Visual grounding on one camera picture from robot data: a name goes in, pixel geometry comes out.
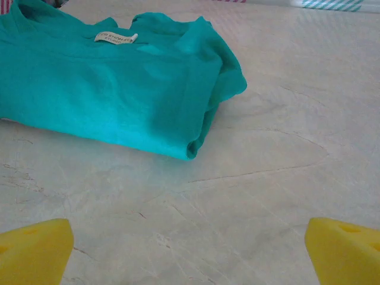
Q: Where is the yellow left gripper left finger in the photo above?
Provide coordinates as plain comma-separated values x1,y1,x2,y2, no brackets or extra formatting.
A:
0,218,74,285

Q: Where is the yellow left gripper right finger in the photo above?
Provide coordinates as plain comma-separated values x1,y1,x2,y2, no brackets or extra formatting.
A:
305,217,380,285

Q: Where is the folded teal t-shirt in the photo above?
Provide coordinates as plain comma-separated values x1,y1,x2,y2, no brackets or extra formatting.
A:
0,0,248,162

